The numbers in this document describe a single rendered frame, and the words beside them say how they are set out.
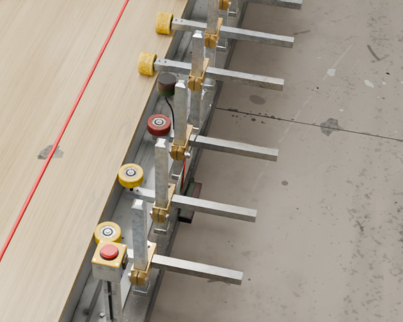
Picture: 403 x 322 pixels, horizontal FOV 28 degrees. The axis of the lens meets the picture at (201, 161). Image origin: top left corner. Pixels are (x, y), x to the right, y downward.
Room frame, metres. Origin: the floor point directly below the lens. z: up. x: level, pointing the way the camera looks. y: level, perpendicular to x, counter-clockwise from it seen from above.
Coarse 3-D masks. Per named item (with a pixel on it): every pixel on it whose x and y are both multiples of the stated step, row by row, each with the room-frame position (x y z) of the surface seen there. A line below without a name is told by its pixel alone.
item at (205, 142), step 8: (152, 136) 1.97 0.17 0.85; (168, 136) 1.96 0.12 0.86; (192, 136) 1.97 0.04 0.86; (200, 136) 1.97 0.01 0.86; (200, 144) 1.94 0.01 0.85; (208, 144) 1.94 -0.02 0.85; (216, 144) 1.93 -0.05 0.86; (224, 144) 1.93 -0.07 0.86; (232, 144) 1.94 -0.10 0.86; (240, 144) 1.94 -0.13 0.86; (248, 144) 1.94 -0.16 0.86; (224, 152) 1.93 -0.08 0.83; (232, 152) 1.92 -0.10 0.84; (240, 152) 1.92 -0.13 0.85; (248, 152) 1.91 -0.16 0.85; (256, 152) 1.91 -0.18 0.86; (264, 152) 1.91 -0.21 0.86; (272, 152) 1.91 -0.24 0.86; (272, 160) 1.90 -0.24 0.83
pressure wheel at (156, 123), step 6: (156, 114) 2.02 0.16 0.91; (162, 114) 2.02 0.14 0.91; (150, 120) 1.99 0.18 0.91; (156, 120) 1.99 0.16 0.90; (162, 120) 1.99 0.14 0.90; (168, 120) 1.99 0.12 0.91; (150, 126) 1.95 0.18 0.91; (156, 126) 1.96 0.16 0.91; (162, 126) 1.96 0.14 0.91; (168, 126) 1.96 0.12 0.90; (150, 132) 1.95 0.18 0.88; (156, 132) 1.94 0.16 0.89; (162, 132) 1.94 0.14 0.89; (168, 132) 1.96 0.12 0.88
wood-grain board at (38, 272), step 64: (0, 0) 2.64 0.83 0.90; (64, 0) 2.66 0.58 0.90; (0, 64) 2.25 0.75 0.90; (64, 64) 2.27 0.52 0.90; (128, 64) 2.29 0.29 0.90; (0, 128) 1.91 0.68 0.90; (128, 128) 1.95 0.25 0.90; (0, 192) 1.63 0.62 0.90; (64, 192) 1.65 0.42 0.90; (64, 256) 1.40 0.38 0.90; (0, 320) 1.17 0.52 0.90
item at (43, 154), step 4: (52, 144) 1.84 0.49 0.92; (44, 148) 1.81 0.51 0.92; (48, 148) 1.81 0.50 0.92; (56, 148) 1.83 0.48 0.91; (40, 152) 1.81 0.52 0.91; (44, 152) 1.80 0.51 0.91; (48, 152) 1.81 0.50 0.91; (56, 152) 1.80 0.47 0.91; (60, 152) 1.81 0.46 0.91; (40, 156) 1.79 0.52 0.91; (44, 156) 1.79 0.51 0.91; (52, 156) 1.79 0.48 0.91; (56, 156) 1.80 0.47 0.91; (60, 156) 1.80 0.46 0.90
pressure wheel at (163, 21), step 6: (162, 12) 2.51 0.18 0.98; (156, 18) 2.48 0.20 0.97; (162, 18) 2.48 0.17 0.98; (168, 18) 2.47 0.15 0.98; (156, 24) 2.46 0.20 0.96; (162, 24) 2.46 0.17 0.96; (168, 24) 2.46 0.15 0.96; (156, 30) 2.46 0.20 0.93; (162, 30) 2.45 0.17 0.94; (168, 30) 2.45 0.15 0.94
